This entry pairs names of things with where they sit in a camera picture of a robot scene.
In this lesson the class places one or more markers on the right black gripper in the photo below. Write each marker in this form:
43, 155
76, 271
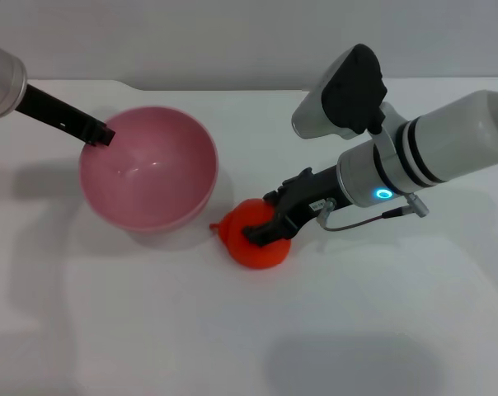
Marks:
311, 194

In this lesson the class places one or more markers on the pink bowl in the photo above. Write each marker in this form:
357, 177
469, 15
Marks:
150, 189

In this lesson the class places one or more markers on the orange plush fruit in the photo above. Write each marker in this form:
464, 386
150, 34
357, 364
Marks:
257, 257

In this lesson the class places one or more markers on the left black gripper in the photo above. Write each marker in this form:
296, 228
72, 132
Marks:
55, 113

